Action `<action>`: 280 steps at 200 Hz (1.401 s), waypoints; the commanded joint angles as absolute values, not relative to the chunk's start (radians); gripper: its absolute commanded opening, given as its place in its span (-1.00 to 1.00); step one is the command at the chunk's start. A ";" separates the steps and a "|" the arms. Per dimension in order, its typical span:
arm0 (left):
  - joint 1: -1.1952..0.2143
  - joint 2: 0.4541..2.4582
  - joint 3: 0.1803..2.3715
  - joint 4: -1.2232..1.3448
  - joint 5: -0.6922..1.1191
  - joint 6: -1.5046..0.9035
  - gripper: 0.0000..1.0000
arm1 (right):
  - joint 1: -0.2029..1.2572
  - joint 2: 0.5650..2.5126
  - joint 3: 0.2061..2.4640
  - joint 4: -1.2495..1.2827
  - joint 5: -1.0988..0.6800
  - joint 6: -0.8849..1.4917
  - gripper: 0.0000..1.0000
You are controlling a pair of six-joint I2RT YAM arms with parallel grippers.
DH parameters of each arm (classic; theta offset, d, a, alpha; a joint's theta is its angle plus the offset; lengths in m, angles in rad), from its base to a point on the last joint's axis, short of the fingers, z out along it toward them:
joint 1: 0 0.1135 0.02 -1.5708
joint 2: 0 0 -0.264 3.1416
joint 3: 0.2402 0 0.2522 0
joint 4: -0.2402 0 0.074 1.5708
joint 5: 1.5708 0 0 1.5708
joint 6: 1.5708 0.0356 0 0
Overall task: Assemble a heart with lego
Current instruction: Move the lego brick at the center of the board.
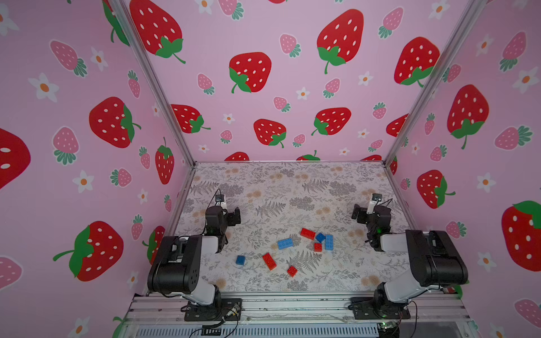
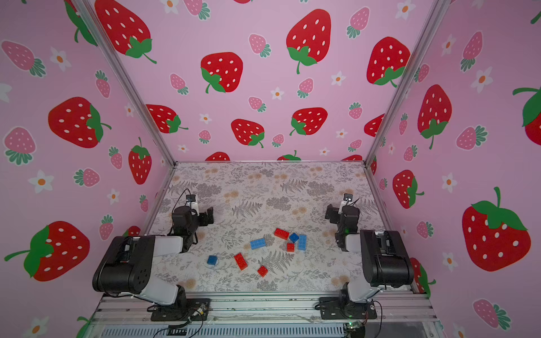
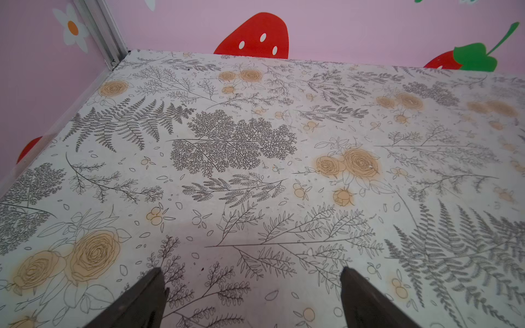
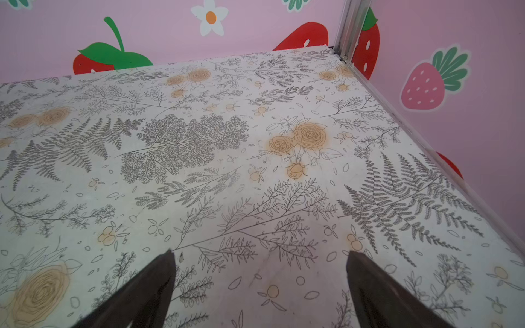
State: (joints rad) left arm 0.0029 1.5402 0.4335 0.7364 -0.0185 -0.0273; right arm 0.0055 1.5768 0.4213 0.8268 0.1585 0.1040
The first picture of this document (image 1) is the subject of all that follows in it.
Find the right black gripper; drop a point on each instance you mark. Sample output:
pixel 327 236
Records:
pixel 361 213

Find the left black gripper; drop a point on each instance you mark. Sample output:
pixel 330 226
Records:
pixel 230 220

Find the light blue 2x4 brick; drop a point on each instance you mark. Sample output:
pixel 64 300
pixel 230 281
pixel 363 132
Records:
pixel 329 242
pixel 285 243

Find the red 2x4 brick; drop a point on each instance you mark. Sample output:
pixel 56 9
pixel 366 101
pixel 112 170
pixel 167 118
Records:
pixel 269 261
pixel 308 234

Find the dark blue 2x2 brick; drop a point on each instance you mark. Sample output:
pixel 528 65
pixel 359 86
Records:
pixel 320 237

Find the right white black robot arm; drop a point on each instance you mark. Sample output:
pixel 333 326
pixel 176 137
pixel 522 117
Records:
pixel 434 262

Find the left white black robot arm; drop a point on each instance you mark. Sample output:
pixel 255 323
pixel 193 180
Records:
pixel 176 267

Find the blue 2x2 brick left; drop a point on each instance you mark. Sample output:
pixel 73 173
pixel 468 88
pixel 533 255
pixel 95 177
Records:
pixel 240 260

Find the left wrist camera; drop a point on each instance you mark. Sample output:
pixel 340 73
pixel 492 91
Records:
pixel 220 201

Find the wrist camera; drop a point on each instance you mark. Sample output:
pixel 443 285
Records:
pixel 375 200
pixel 220 201

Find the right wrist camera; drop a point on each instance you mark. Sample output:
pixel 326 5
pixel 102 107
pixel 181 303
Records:
pixel 375 200

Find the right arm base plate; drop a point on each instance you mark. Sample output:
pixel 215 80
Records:
pixel 366 308

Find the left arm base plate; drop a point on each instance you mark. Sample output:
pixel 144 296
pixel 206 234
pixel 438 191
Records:
pixel 211 310

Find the aluminium front rail frame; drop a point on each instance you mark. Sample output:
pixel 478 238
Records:
pixel 298 314

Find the left aluminium corner post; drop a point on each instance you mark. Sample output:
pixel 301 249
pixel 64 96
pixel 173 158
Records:
pixel 128 26

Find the aluminium corner post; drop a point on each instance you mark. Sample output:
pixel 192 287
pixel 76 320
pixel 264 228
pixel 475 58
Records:
pixel 128 26
pixel 452 47

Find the right aluminium corner post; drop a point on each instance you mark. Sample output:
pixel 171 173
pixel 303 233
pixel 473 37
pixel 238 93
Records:
pixel 452 47

